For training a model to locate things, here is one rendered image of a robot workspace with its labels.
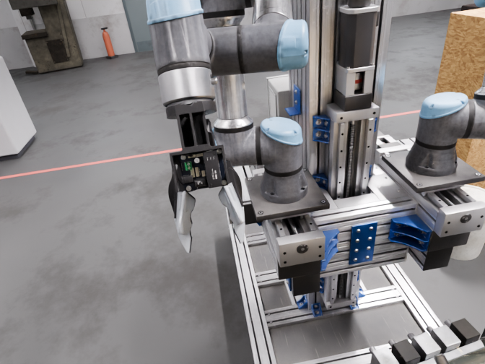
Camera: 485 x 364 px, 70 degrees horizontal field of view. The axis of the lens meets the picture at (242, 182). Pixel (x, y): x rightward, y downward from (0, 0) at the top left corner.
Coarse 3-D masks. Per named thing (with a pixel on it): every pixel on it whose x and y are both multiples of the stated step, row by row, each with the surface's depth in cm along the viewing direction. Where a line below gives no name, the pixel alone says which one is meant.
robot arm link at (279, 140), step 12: (264, 120) 100; (276, 120) 101; (288, 120) 101; (264, 132) 96; (276, 132) 94; (288, 132) 95; (300, 132) 97; (264, 144) 97; (276, 144) 96; (288, 144) 96; (300, 144) 99; (264, 156) 98; (276, 156) 98; (288, 156) 98; (300, 156) 101; (276, 168) 100; (288, 168) 100
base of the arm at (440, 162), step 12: (420, 144) 108; (408, 156) 114; (420, 156) 109; (432, 156) 107; (444, 156) 106; (456, 156) 110; (408, 168) 114; (420, 168) 109; (432, 168) 108; (444, 168) 107
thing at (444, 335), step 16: (448, 320) 101; (464, 320) 96; (416, 336) 94; (432, 336) 96; (448, 336) 93; (464, 336) 93; (384, 352) 91; (400, 352) 91; (416, 352) 90; (432, 352) 90; (448, 352) 92; (464, 352) 91
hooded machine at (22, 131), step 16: (0, 64) 391; (0, 80) 385; (0, 96) 380; (16, 96) 413; (0, 112) 375; (16, 112) 407; (0, 128) 378; (16, 128) 401; (32, 128) 440; (0, 144) 388; (16, 144) 395; (0, 160) 401
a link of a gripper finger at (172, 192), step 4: (172, 176) 51; (172, 180) 51; (172, 184) 51; (180, 184) 51; (168, 188) 51; (172, 188) 51; (180, 188) 51; (168, 192) 51; (172, 192) 51; (172, 196) 51; (176, 196) 51; (172, 200) 51; (176, 200) 51; (172, 204) 52; (176, 204) 51; (172, 208) 52; (176, 208) 51; (176, 212) 51
